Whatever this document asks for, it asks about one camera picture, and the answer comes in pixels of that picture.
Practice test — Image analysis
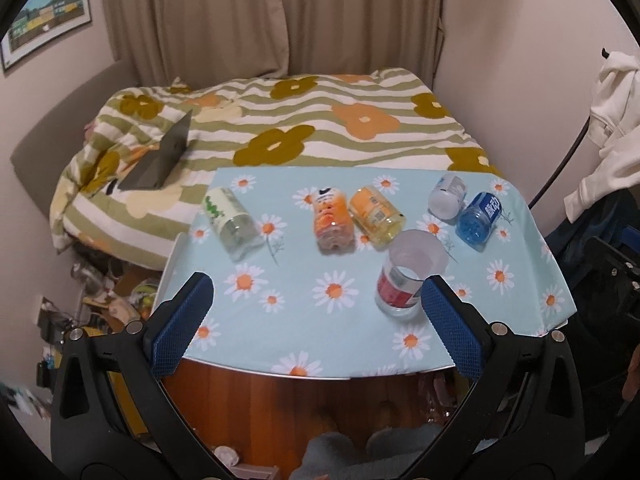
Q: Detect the white hanging garment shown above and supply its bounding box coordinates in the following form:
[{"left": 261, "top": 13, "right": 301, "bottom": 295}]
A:
[{"left": 564, "top": 51, "right": 639, "bottom": 222}]

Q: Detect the beige curtain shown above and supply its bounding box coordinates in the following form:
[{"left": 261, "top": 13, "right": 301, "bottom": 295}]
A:
[{"left": 103, "top": 0, "right": 444, "bottom": 88}]

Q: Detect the blue plastic cup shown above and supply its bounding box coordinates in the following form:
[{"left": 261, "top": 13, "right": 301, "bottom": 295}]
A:
[{"left": 456, "top": 192, "right": 502, "bottom": 252}]

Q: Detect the white frosted cup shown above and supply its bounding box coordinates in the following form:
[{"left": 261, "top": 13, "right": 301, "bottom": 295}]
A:
[{"left": 428, "top": 174, "right": 468, "bottom": 221}]

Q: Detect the dark grey laptop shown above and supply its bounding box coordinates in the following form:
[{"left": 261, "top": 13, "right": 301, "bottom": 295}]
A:
[{"left": 118, "top": 112, "right": 192, "bottom": 191}]

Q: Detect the orange cartoon label cup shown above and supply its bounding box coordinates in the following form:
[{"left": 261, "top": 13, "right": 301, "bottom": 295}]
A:
[{"left": 311, "top": 188, "right": 355, "bottom": 252}]

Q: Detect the green label clear cup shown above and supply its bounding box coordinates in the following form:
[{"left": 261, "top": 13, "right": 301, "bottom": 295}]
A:
[{"left": 202, "top": 188, "right": 262, "bottom": 261}]

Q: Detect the black cable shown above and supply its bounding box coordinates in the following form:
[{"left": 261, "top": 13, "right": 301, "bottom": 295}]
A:
[{"left": 527, "top": 114, "right": 592, "bottom": 210}]

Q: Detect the red label clear cup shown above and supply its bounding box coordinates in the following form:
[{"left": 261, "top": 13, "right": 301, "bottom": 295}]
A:
[{"left": 375, "top": 230, "right": 449, "bottom": 318}]

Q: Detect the grey bed headboard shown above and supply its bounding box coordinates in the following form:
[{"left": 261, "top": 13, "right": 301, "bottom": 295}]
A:
[{"left": 10, "top": 61, "right": 139, "bottom": 217}]

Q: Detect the floral striped quilt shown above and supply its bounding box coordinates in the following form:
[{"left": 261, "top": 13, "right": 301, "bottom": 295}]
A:
[{"left": 49, "top": 68, "right": 494, "bottom": 270}]

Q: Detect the yellow label clear cup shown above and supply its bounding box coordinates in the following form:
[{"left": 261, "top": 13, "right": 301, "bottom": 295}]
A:
[{"left": 348, "top": 186, "right": 406, "bottom": 248}]

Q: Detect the framed wall picture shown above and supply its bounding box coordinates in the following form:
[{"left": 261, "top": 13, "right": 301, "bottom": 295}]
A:
[{"left": 1, "top": 0, "right": 92, "bottom": 73}]

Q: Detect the daisy print blue tablecloth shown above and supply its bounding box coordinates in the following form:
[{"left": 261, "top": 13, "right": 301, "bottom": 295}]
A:
[{"left": 158, "top": 167, "right": 576, "bottom": 379}]

